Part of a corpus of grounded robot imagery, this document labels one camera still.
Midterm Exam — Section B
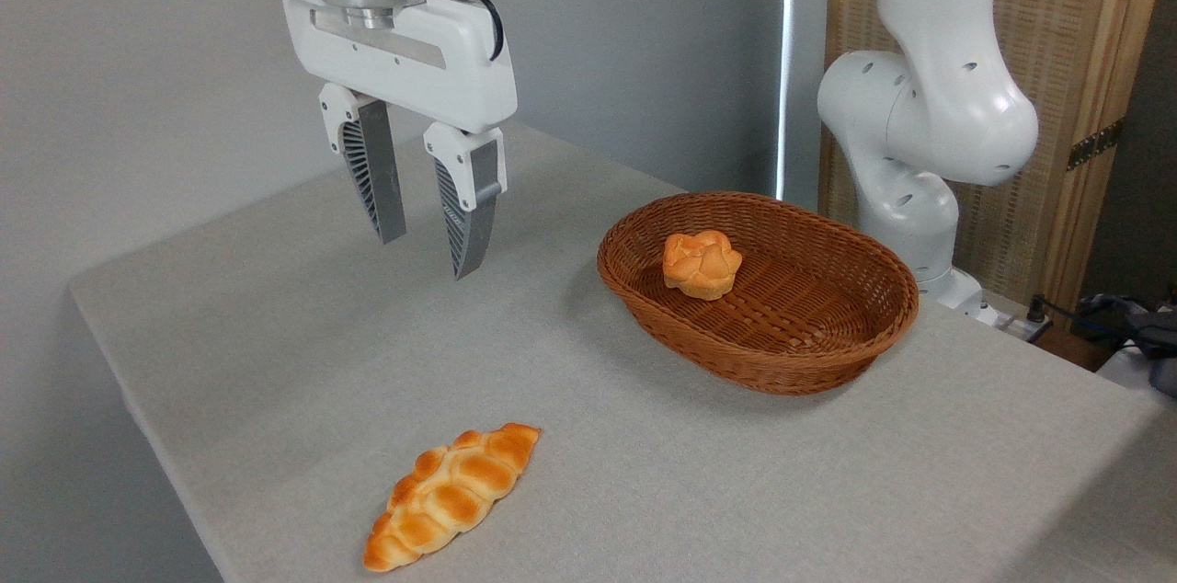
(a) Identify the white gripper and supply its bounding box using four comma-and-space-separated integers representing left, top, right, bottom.
270, 0, 519, 280

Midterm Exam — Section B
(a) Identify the long braided bread loaf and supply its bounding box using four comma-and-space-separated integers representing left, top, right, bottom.
363, 422, 543, 573

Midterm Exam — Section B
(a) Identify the round knotted bread roll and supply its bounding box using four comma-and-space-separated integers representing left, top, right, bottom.
662, 230, 743, 302

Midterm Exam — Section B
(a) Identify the brown oval wicker basket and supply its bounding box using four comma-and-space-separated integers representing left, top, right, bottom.
597, 191, 920, 396

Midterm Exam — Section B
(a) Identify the grey tablecloth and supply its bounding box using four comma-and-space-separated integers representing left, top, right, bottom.
69, 114, 1177, 583

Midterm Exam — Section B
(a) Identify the white vertical light strip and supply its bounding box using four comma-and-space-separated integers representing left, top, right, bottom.
775, 0, 796, 200

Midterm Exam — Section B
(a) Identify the wooden rattan folding screen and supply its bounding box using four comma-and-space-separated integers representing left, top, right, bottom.
818, 0, 1177, 317

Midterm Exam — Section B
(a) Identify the dark metal screen hinge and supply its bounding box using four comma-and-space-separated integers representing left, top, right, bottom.
1067, 119, 1125, 172

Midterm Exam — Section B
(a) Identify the dark bag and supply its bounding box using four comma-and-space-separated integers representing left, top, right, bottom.
1071, 291, 1177, 400

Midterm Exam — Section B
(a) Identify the black plug with cable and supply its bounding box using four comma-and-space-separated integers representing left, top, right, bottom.
1023, 292, 1137, 347

